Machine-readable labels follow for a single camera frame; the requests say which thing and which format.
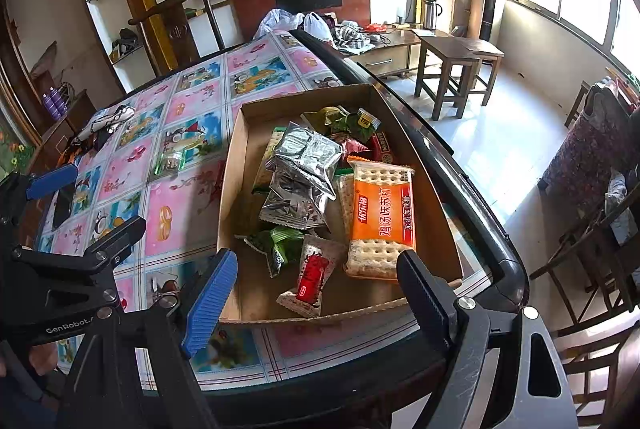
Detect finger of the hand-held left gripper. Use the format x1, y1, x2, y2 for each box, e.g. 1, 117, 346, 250
10, 215, 147, 285
0, 163, 79, 230

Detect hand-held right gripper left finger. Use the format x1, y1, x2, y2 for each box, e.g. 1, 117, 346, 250
60, 249, 239, 429

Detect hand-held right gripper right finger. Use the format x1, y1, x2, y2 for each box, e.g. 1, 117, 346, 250
396, 250, 581, 429

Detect cardboard box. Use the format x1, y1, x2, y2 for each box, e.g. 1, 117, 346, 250
217, 83, 464, 326

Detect bright green snack packet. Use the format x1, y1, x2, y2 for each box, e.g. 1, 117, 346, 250
235, 226, 306, 279

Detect orange cracker packet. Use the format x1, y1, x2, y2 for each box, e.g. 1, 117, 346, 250
344, 160, 418, 282

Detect white red snack packet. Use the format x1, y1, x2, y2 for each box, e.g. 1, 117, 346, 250
276, 234, 347, 319

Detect green edged cracker packet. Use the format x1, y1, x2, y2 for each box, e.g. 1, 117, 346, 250
334, 168, 357, 260

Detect brown round label snack packet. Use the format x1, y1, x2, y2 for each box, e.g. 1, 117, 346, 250
372, 132, 396, 165

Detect red brown snack packet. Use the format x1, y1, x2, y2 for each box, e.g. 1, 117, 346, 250
330, 132, 373, 160

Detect yellow green cracker packet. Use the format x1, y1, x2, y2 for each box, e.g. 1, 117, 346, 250
252, 126, 281, 194

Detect large silver snack packet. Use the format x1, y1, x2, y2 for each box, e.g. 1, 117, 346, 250
265, 122, 345, 201

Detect dark green snack packet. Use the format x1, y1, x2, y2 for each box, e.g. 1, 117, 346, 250
345, 108, 383, 142

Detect olive green snack packet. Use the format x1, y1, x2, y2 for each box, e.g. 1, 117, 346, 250
302, 106, 351, 135

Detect person's left hand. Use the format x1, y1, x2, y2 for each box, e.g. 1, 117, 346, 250
0, 341, 57, 379

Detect black phone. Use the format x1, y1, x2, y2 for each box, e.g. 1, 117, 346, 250
51, 183, 77, 230

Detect printed floral tablecloth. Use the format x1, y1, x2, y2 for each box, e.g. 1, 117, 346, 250
37, 29, 481, 390

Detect dark wooden side cabinet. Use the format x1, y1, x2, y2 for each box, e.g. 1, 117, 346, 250
22, 89, 98, 175

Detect black white patterned cloth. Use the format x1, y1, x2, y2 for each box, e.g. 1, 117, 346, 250
75, 106, 136, 145

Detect clear green snack packet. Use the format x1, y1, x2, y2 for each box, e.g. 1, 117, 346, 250
155, 149, 188, 175

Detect dark green bundle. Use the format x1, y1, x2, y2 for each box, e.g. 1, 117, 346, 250
110, 28, 143, 62

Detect dark wooden chair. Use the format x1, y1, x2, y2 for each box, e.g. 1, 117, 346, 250
530, 189, 640, 340

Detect wooden armchair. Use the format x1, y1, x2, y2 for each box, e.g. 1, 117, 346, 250
127, 0, 224, 77

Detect grey white cloth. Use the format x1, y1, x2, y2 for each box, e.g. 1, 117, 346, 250
604, 168, 632, 244

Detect floral covered bench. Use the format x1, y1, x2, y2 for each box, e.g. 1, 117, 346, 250
540, 82, 640, 210

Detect wooden television cabinet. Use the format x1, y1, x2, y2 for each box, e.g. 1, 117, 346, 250
345, 26, 426, 79

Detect small wooden stool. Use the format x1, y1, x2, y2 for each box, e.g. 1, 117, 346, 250
565, 80, 591, 127

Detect clear plastic bag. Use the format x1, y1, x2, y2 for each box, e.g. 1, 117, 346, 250
257, 8, 306, 40

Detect plaid cloth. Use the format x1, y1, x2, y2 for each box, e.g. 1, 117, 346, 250
332, 23, 373, 55

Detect steel kettle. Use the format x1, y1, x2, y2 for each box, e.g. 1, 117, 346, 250
422, 0, 445, 31

